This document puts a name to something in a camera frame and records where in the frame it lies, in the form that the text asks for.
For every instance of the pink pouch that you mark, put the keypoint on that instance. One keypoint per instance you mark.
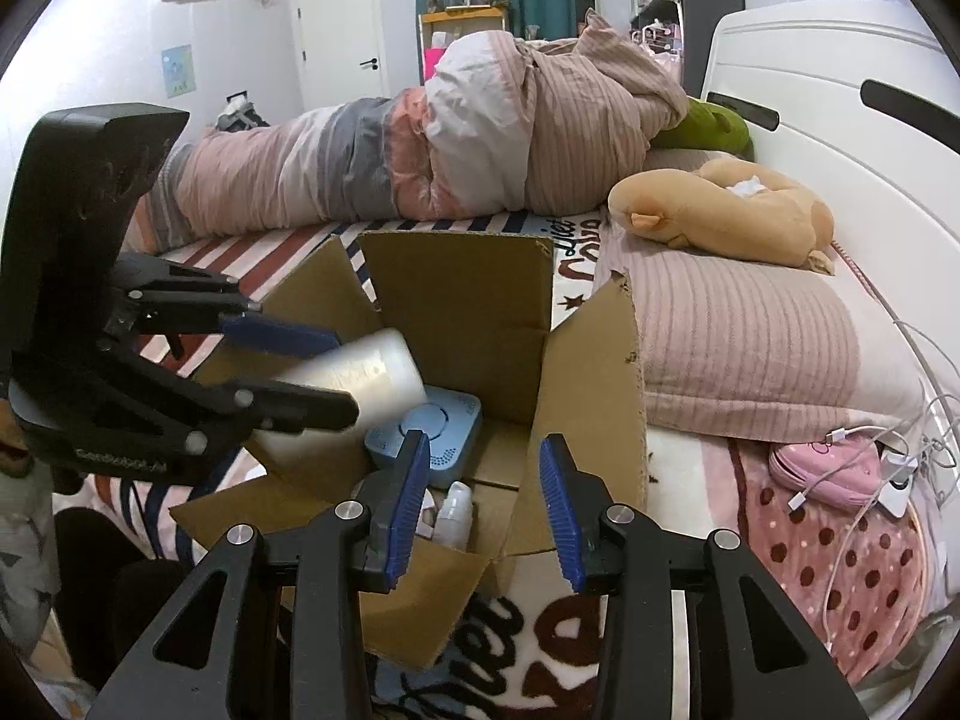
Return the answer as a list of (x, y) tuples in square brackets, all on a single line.
[(825, 469)]

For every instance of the striped pink duvet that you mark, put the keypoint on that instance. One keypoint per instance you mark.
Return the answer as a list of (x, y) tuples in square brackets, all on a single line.
[(420, 142)]

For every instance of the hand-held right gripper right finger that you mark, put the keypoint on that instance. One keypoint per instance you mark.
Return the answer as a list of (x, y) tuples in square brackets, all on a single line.
[(559, 510)]

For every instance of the white charger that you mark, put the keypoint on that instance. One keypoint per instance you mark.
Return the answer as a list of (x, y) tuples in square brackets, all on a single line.
[(896, 487)]

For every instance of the wall poster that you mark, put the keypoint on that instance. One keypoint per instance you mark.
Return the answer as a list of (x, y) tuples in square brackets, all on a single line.
[(177, 70)]

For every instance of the tan plush toy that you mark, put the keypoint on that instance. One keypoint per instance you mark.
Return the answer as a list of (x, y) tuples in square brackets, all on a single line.
[(720, 206)]

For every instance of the blue square device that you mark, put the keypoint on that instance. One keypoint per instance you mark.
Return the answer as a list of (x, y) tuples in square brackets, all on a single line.
[(442, 435)]

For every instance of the pink dotted blanket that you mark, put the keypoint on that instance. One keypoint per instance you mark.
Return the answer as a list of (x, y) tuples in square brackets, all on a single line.
[(817, 562)]

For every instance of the white plastic bottle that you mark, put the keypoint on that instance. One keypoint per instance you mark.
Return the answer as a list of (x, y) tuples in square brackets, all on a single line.
[(360, 379)]

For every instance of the cardboard box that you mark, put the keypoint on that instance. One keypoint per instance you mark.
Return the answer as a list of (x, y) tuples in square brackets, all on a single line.
[(465, 360)]

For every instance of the green plush toy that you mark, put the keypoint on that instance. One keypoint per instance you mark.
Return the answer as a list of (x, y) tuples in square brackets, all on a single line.
[(705, 127)]

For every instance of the white headboard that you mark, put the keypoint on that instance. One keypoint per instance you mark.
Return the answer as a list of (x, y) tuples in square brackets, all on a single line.
[(840, 105)]

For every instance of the white door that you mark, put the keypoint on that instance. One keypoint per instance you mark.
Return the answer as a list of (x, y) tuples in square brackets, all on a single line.
[(341, 37)]

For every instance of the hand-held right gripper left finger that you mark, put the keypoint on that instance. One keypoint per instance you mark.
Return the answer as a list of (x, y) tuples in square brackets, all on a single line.
[(409, 491)]

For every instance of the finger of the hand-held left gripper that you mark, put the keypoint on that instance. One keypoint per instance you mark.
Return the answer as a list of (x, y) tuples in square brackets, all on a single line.
[(300, 405), (277, 334)]

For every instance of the small white bottle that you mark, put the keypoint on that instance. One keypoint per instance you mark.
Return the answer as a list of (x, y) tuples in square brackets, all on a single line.
[(454, 514)]

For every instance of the striped pink pillow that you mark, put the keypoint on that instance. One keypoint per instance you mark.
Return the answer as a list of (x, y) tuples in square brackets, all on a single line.
[(742, 337)]

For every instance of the yellow cabinet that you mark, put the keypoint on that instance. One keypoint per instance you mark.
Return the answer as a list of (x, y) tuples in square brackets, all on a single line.
[(459, 26)]

